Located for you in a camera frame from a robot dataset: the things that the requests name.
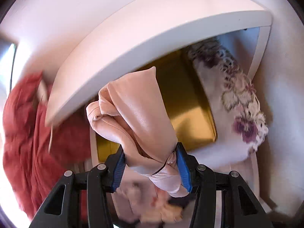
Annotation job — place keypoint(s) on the white wardrobe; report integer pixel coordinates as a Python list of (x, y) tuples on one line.
[(142, 47)]

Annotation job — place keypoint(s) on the white floral quilt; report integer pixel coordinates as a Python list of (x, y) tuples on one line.
[(220, 92)]

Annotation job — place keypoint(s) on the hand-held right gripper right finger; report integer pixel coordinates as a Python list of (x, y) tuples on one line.
[(182, 171)]

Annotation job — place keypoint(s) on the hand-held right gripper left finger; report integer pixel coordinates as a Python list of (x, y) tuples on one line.
[(118, 171)]

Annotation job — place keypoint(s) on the peach pink cloth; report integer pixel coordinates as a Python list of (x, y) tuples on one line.
[(137, 114)]

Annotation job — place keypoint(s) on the brown box with gold lining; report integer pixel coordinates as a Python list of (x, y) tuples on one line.
[(187, 109)]

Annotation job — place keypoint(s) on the red hanging garment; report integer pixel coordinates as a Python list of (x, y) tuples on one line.
[(26, 135)]

